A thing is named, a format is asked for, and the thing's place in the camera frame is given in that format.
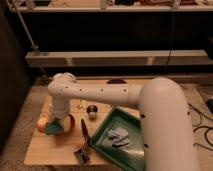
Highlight small dark round toy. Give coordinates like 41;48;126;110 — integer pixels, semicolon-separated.
86;105;98;120

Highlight grey crumpled cloth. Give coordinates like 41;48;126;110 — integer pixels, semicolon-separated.
107;127;130;147

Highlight metal diagonal pole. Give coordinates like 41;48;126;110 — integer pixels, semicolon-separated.
11;0;50;84

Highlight green plastic tray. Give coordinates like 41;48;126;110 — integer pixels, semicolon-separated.
90;108;144;171

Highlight black handled brush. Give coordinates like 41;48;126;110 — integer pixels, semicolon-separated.
74;120;90;164

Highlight wooden shelf beam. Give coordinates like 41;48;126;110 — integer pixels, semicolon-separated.
25;50;213;67

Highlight teal green sponge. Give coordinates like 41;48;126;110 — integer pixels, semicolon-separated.
45;121;64;135

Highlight red bowl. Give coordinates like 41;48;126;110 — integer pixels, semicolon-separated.
53;114;75;134

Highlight purple bowl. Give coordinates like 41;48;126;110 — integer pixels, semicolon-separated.
107;79;126;84

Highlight yellow orange fruit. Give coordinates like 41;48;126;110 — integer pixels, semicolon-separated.
37;115;49;133

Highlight black floor cables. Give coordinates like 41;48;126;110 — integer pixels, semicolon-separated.
188;101;213;153

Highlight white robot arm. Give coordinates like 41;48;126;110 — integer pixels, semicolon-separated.
48;73;200;171

